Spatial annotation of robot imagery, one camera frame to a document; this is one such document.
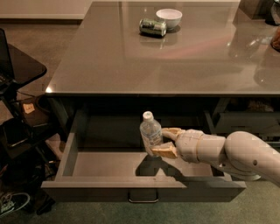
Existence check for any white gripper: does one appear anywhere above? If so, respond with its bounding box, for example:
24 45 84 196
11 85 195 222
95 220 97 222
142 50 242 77
151 128 226 165

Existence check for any clear blue-label plastic bottle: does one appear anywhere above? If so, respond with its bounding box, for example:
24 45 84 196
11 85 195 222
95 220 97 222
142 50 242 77
140 111 164 157

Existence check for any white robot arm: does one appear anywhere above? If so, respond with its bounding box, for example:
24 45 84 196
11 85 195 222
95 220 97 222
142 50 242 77
151 128 280 186

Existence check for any grey open top drawer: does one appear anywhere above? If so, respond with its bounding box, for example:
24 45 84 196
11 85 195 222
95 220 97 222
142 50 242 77
42 109 246 202

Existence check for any grey right upper drawer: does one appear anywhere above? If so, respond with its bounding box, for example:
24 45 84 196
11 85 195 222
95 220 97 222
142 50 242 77
215 112 280 137

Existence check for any green metal can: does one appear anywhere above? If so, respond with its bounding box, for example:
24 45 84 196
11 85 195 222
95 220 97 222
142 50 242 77
139 18 167 37

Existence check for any white ceramic bowl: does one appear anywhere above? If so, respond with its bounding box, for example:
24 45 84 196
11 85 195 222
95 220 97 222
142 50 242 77
156 9 183 30

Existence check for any brown box with note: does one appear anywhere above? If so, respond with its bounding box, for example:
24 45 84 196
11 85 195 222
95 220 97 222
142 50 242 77
19 95 51 128

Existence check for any dark object on counter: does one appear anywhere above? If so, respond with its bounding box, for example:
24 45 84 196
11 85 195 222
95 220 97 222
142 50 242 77
265 0 280 26

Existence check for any white sneaker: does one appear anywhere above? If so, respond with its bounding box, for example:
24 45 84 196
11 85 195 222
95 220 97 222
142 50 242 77
0 192 30 218

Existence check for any black laptop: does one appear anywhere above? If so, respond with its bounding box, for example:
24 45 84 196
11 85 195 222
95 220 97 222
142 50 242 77
0 28 14 88

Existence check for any metal drawer handle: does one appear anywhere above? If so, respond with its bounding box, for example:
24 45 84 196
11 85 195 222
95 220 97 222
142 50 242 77
128 189 158 204

